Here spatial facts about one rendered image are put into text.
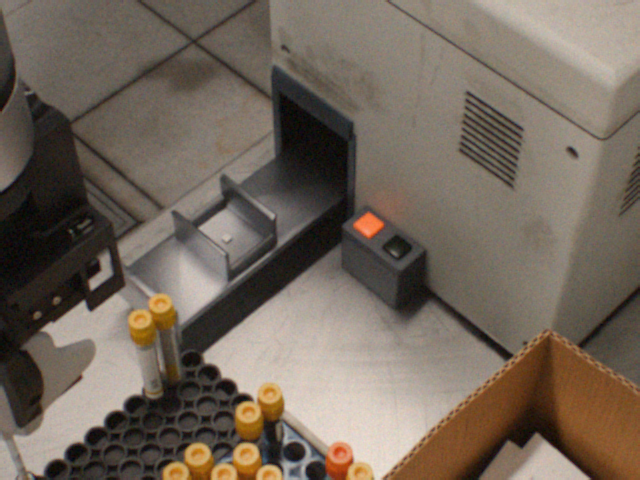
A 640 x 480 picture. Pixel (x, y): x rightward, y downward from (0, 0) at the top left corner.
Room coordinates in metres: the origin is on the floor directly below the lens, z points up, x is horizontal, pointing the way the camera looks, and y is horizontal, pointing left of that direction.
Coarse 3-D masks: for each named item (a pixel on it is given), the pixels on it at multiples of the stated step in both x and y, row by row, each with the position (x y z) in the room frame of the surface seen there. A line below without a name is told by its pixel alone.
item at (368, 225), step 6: (366, 216) 0.59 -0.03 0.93; (372, 216) 0.59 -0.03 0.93; (360, 222) 0.58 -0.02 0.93; (366, 222) 0.58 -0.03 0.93; (372, 222) 0.58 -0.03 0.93; (378, 222) 0.58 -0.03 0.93; (360, 228) 0.58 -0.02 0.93; (366, 228) 0.58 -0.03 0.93; (372, 228) 0.58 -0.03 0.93; (378, 228) 0.58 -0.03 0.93; (366, 234) 0.57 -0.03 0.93; (372, 234) 0.57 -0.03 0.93
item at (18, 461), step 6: (12, 438) 0.35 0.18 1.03; (6, 444) 0.35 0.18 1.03; (12, 444) 0.35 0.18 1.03; (12, 450) 0.35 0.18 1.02; (18, 450) 0.35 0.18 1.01; (12, 456) 0.35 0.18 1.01; (18, 456) 0.35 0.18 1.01; (18, 462) 0.35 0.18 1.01; (18, 468) 0.35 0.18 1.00; (24, 468) 0.35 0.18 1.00; (18, 474) 0.35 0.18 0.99; (24, 474) 0.35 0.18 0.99
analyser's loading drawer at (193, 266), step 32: (288, 160) 0.65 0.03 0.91; (320, 160) 0.65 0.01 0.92; (224, 192) 0.61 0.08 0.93; (256, 192) 0.62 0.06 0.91; (288, 192) 0.62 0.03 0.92; (320, 192) 0.62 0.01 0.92; (192, 224) 0.57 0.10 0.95; (224, 224) 0.59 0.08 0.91; (256, 224) 0.58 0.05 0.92; (288, 224) 0.59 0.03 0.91; (160, 256) 0.56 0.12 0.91; (192, 256) 0.56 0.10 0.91; (224, 256) 0.54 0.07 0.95; (256, 256) 0.56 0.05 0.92; (128, 288) 0.53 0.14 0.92; (160, 288) 0.53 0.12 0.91; (192, 288) 0.53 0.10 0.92; (224, 288) 0.53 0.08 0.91; (192, 320) 0.51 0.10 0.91
